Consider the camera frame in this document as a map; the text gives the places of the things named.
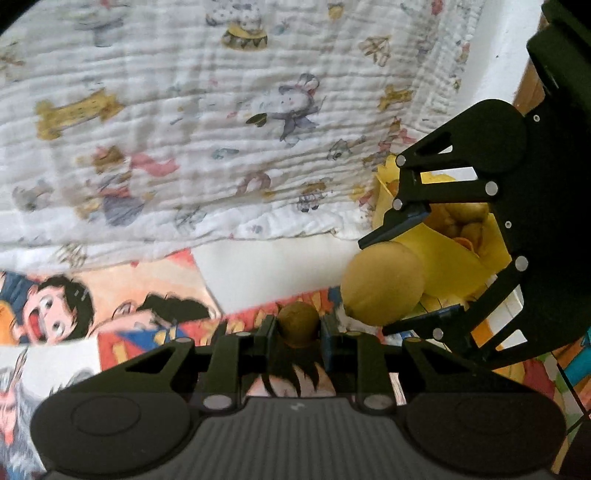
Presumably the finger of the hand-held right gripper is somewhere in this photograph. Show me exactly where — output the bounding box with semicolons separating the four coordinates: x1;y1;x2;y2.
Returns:
358;119;502;252
382;258;532;358

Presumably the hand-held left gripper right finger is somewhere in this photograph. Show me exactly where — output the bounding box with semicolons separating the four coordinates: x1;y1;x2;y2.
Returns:
321;315;503;411

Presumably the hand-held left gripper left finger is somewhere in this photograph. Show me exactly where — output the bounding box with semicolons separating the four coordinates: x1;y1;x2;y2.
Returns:
122;314;280;411

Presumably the brown round fruit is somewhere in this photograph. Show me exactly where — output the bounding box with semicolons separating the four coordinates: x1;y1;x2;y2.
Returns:
277;302;321;348

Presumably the yellow container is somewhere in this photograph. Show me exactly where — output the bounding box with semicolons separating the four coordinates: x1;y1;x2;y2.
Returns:
372;154;514;324

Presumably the yellow lemon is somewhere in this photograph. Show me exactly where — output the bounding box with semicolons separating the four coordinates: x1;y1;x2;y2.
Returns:
341;241;426;326

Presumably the white box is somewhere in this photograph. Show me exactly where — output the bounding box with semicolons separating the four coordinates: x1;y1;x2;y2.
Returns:
480;272;528;337

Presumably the brown wooden furniture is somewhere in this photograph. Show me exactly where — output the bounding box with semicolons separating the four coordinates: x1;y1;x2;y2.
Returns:
510;60;551;116

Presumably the colourful cartoon mat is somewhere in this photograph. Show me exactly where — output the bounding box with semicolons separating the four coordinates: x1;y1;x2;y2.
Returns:
0;248;591;464

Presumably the white printed blanket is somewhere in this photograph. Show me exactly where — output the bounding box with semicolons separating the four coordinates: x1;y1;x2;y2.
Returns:
0;0;485;260

